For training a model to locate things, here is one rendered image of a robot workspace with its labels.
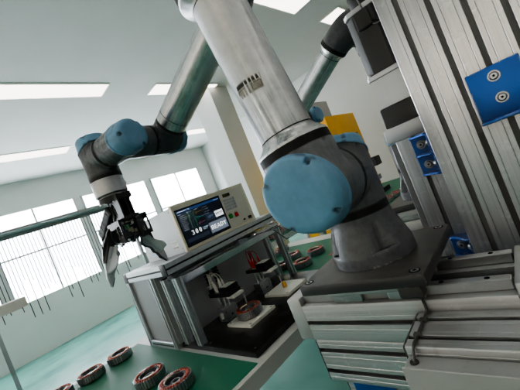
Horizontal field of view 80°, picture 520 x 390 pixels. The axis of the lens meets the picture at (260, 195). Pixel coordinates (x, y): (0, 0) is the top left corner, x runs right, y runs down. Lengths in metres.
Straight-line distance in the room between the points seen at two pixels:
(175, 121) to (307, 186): 0.45
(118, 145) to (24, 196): 7.08
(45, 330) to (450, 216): 7.27
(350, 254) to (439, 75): 0.36
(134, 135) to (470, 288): 0.67
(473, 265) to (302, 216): 0.33
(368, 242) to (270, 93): 0.29
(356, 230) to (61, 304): 7.22
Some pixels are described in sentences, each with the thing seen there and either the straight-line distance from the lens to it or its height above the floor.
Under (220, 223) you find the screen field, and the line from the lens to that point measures 1.47.
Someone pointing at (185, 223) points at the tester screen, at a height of 1.23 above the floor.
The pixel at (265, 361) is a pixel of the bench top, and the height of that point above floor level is 0.75.
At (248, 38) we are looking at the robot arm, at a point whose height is 1.44.
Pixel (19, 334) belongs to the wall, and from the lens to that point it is 7.49.
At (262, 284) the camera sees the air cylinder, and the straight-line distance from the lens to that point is 1.57.
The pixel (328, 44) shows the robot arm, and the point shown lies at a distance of 1.14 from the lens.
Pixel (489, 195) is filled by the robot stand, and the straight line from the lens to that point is 0.69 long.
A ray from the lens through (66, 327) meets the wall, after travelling 7.60.
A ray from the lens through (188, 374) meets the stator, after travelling 1.15.
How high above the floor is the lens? 1.22
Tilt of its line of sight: level
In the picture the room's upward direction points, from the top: 22 degrees counter-clockwise
